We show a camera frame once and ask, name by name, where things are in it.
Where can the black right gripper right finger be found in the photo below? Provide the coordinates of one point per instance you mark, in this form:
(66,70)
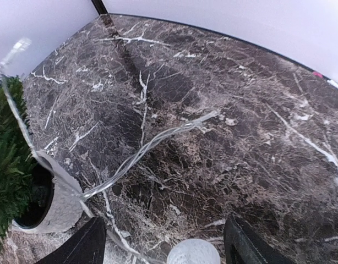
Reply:
(243,245)

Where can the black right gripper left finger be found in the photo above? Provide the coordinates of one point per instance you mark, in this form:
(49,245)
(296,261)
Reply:
(87,245)

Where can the clear string light garland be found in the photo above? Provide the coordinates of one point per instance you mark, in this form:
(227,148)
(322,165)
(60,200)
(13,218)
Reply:
(102,104)

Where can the white tree pot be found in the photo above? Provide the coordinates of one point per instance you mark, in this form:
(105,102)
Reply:
(53,208)

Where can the small green christmas tree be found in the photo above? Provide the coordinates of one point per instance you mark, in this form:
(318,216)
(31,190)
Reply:
(16,161)

